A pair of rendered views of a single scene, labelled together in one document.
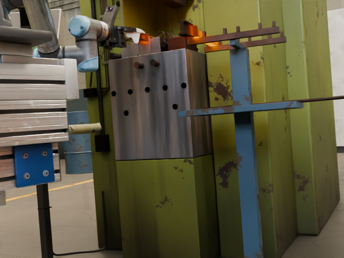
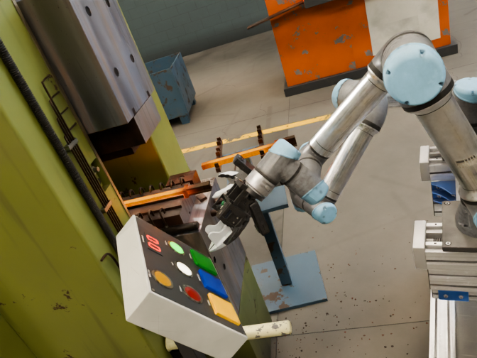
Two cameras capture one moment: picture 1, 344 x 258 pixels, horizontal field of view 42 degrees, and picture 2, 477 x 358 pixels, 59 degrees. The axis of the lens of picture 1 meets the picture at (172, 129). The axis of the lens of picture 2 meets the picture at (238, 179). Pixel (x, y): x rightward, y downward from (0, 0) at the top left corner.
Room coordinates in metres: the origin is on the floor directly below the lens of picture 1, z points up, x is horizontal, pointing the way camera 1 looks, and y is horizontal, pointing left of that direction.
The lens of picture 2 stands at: (2.04, 1.52, 1.72)
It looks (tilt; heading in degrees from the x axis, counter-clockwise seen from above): 28 degrees down; 259
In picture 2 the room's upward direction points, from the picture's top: 20 degrees counter-clockwise
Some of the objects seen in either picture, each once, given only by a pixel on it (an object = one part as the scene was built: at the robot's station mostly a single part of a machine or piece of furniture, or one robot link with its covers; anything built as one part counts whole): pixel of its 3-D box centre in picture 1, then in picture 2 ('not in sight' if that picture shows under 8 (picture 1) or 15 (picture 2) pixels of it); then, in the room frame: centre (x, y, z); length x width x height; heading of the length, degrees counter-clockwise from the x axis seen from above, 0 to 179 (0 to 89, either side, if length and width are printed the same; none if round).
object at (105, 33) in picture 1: (98, 30); not in sight; (1.66, 0.24, 0.98); 0.08 x 0.05 x 0.08; 63
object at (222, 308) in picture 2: not in sight; (222, 310); (2.03, 0.76, 1.01); 0.07 x 0.05 x 0.07; 88
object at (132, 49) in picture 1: (162, 52); (138, 214); (2.17, 0.02, 0.96); 0.42 x 0.20 x 0.09; 153
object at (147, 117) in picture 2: not in sight; (94, 133); (2.17, 0.02, 1.32); 0.42 x 0.20 x 0.10; 153
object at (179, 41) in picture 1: (182, 46); (183, 184); (1.95, -0.07, 0.95); 0.12 x 0.09 x 0.07; 153
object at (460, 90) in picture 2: not in sight; (470, 99); (0.90, 0.38, 0.98); 0.13 x 0.12 x 0.14; 93
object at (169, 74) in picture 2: not in sight; (143, 99); (1.76, -4.12, 0.36); 1.21 x 0.81 x 0.72; 158
